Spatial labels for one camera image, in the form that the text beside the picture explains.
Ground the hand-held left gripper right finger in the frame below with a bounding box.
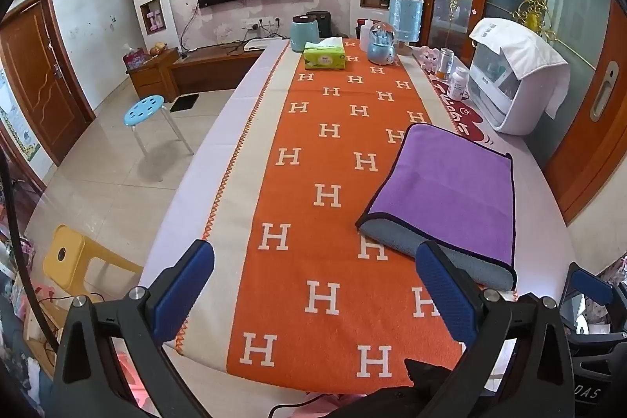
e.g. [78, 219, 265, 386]
[406, 240, 575, 418]

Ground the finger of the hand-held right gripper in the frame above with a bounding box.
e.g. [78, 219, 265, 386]
[562, 262, 616, 331]

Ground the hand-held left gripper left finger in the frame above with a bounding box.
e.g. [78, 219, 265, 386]
[50, 239, 216, 418]

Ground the purple towel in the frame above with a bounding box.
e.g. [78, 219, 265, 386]
[355, 123, 518, 291]

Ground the yellow plastic stool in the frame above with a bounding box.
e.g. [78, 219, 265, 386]
[42, 224, 146, 302]

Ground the orange printed table blanket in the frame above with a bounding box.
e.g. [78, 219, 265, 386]
[161, 37, 520, 394]

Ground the red cartoon mat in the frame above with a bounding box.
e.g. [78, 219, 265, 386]
[420, 64, 506, 150]

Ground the wooden sliding glass door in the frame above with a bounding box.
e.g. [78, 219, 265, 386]
[416, 0, 627, 227]

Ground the blue round stool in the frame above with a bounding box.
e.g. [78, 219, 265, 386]
[123, 95, 195, 160]

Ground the white sterilizer appliance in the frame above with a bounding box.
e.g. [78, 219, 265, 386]
[467, 17, 572, 136]

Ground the white pill bottle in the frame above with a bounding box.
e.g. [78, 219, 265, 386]
[448, 66, 471, 102]

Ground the small wooden cabinet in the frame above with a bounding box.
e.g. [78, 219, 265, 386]
[127, 47, 183, 104]

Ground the low wooden television bench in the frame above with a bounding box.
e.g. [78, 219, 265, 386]
[171, 39, 291, 96]

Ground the glass jar with orange contents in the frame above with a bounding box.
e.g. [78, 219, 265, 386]
[437, 48, 457, 80]

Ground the pink tissue box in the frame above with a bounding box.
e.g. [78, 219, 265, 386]
[123, 48, 147, 71]

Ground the pink figure ornament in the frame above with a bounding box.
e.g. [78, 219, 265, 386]
[418, 46, 440, 71]

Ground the white cloth cover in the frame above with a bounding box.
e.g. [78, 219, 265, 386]
[469, 17, 570, 120]

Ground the blue snow globe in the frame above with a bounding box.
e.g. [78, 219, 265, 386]
[367, 22, 398, 65]

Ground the white set-top box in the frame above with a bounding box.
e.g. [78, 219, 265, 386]
[243, 36, 286, 53]

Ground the brown wooden door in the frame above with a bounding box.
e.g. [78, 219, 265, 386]
[0, 0, 97, 167]

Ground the green tissue box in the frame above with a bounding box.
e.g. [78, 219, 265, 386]
[303, 37, 346, 71]

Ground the white plastic bottle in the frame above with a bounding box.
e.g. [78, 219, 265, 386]
[359, 19, 376, 53]

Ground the light blue cylindrical container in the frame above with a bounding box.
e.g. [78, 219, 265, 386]
[388, 0, 424, 45]

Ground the large gold hanging ornament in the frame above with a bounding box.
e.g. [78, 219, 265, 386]
[511, 0, 558, 43]

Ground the teal electric kettle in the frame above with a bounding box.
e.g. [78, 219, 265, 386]
[291, 15, 322, 53]

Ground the black countertop appliance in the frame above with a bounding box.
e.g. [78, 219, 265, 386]
[307, 10, 334, 42]

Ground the black cable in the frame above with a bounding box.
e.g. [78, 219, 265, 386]
[0, 151, 62, 353]

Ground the silver door handle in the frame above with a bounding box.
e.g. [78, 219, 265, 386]
[589, 61, 621, 123]

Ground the colourful wall poster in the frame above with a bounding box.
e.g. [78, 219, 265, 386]
[0, 66, 43, 163]

